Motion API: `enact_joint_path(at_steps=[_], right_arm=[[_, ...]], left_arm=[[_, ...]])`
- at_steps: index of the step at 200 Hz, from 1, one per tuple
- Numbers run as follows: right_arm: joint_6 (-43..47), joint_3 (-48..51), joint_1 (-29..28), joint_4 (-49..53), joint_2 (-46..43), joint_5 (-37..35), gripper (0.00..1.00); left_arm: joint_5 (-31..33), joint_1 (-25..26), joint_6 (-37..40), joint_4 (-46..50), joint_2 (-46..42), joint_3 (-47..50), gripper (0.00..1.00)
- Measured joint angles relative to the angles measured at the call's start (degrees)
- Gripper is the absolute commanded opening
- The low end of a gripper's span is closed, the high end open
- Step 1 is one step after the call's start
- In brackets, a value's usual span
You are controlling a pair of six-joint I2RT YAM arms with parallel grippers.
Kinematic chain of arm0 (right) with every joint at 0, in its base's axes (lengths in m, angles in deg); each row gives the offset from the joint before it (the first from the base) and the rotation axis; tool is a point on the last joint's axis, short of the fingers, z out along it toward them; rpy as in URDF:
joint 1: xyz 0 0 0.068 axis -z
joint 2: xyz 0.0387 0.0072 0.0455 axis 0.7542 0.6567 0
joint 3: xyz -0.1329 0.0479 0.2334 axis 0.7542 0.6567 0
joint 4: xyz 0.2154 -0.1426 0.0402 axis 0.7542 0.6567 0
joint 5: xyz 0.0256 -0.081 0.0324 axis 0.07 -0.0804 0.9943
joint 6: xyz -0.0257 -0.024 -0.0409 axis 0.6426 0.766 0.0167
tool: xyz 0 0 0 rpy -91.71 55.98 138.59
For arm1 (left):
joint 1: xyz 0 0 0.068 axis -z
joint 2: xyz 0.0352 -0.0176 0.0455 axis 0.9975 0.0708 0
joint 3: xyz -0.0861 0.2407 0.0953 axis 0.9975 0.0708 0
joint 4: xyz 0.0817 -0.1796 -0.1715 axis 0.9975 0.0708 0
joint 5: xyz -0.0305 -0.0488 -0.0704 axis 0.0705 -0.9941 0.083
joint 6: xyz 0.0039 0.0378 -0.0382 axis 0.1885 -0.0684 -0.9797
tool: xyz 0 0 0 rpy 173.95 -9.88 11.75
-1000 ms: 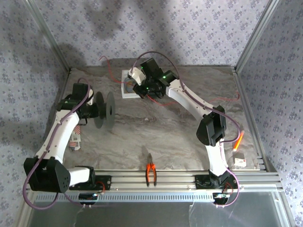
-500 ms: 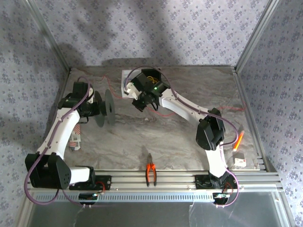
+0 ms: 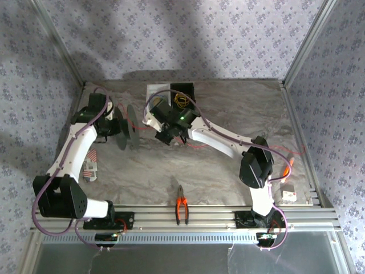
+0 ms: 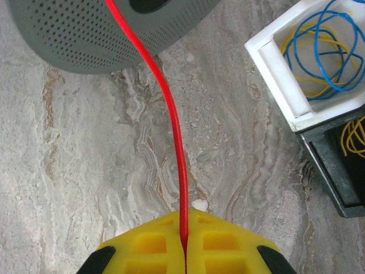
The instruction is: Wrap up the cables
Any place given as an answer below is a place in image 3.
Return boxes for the red cable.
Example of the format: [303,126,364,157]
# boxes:
[116,102,307,157]

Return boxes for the black perforated cable spool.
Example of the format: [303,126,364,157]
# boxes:
[115,103,141,151]

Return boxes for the black plastic box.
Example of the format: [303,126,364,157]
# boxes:
[169,82,198,115]

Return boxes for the white plastic box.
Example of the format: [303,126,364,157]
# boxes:
[145,83,172,121]

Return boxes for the orange pen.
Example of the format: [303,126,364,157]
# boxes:
[280,155,297,184]

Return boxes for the shiny metal panel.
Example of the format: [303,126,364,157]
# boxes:
[35,231,353,274]

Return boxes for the small white carton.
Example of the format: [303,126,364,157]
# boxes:
[280,189,298,203]

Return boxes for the yellow cable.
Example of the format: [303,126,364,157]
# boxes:
[174,92,190,110]

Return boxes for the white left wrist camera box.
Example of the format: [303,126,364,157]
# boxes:
[141,113,161,132]

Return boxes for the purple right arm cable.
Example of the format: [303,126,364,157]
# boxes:
[143,88,294,252]

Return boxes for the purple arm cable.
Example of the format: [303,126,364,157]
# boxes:
[31,86,143,252]
[143,88,294,252]

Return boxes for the orange handled pliers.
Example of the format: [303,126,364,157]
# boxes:
[174,184,190,226]

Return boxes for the aluminium rail base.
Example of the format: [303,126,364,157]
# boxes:
[30,203,342,232]

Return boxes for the aluminium frame post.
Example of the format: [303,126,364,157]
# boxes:
[28,0,87,88]
[282,0,342,90]

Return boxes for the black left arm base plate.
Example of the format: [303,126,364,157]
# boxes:
[82,211,135,230]

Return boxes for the grey slotted cable duct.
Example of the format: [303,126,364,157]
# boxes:
[41,232,261,244]

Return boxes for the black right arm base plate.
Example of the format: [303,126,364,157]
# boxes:
[235,211,287,229]

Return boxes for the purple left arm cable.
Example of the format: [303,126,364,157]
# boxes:
[31,86,143,252]

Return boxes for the aluminium side rail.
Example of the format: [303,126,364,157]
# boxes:
[280,80,334,208]

